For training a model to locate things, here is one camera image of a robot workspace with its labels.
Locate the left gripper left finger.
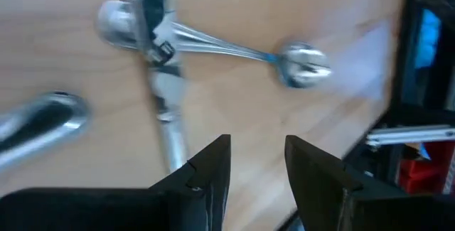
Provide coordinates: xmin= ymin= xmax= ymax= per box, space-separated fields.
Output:
xmin=0 ymin=134 xmax=231 ymax=231

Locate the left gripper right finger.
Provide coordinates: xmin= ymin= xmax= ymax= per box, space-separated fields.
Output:
xmin=284 ymin=135 xmax=455 ymax=231

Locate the silver table knife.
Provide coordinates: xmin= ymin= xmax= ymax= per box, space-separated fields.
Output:
xmin=119 ymin=0 xmax=191 ymax=173

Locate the silver spoon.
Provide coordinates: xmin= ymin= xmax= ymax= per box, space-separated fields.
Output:
xmin=96 ymin=0 xmax=333 ymax=90
xmin=0 ymin=90 xmax=90 ymax=171

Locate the red storage bin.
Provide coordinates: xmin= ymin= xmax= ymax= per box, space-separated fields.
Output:
xmin=397 ymin=141 xmax=455 ymax=195

